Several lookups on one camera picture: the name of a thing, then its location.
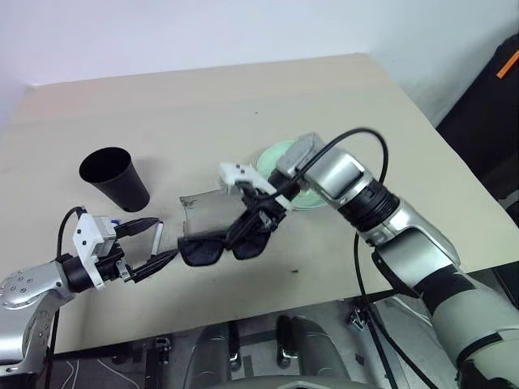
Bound translucent grey glasses case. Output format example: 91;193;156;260
178;187;249;241

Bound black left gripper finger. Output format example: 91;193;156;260
114;217;161;239
124;249;180;284

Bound white marker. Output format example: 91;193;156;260
150;220;165;257

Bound black bar with metal clip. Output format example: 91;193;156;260
227;321;242;362
276;314;294;368

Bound black sunglasses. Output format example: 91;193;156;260
178;229;272;268

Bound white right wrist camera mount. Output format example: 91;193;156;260
218;161;295;212

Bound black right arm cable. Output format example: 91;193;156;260
275;128;411;389

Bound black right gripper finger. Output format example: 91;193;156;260
225;205;261;246
251;219;282;249

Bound pale green plate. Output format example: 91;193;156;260
255;139;326;212

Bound black bag with orange stripe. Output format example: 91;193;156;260
435;33;519;229

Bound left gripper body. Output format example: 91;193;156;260
95;216;135;285

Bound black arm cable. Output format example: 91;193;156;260
45;206;87;389
275;128;411;389

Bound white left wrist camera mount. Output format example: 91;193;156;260
71;213;107;289

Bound black plastic cup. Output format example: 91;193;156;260
79;146;152;213

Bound metal strap buckle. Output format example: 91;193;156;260
349;306;367;331

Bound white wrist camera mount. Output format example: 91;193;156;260
71;213;107;289
218;161;295;212

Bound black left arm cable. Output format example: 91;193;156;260
45;206;87;389

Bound grey rounded shell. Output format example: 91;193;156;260
290;314;354;389
193;323;245;389

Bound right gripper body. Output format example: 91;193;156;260
236;182;290;224

